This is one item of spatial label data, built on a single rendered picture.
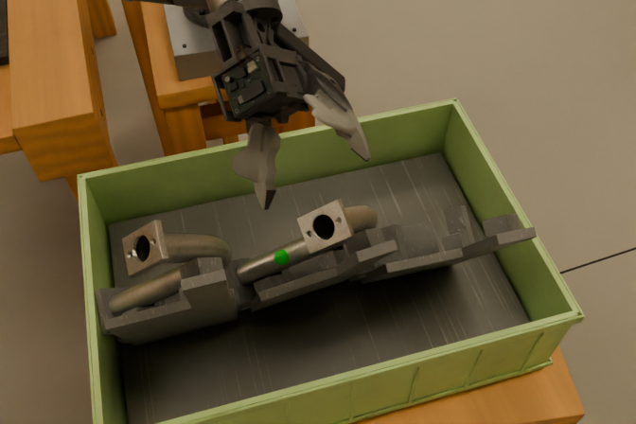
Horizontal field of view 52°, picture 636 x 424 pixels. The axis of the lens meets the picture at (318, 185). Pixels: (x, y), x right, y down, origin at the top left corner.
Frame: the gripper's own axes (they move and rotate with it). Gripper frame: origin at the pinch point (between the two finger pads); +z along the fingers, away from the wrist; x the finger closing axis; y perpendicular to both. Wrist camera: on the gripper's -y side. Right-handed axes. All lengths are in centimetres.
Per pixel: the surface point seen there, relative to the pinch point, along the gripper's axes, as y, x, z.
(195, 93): -35, -42, -35
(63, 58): -20, -56, -48
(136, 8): -60, -72, -76
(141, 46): -67, -81, -71
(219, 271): 8.5, -9.1, 5.4
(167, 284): 1.1, -24.5, 3.3
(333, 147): -33.9, -15.8, -12.0
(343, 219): 1.9, 2.7, 4.6
